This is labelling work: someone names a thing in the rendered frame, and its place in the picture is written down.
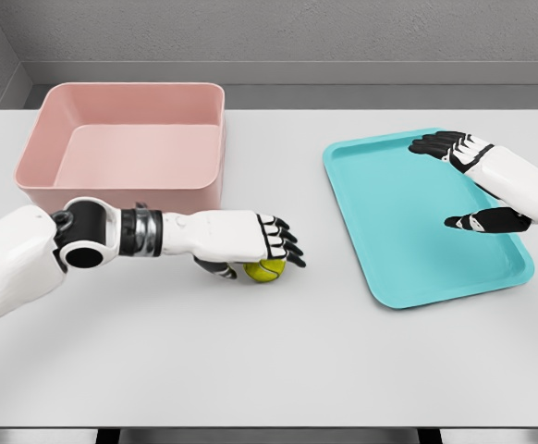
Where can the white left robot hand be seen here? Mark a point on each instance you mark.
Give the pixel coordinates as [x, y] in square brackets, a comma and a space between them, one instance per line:
[236, 233]

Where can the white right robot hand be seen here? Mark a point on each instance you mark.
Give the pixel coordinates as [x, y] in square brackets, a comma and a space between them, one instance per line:
[500, 178]

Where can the yellow-green tennis ball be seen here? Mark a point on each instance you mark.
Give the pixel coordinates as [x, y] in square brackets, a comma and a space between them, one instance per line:
[265, 270]

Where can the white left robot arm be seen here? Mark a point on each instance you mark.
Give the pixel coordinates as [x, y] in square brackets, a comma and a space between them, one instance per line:
[84, 236]

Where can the blue tray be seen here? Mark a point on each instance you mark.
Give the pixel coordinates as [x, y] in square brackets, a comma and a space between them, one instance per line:
[407, 217]

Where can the pink basket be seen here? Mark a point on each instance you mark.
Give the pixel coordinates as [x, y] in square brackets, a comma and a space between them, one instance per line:
[125, 148]

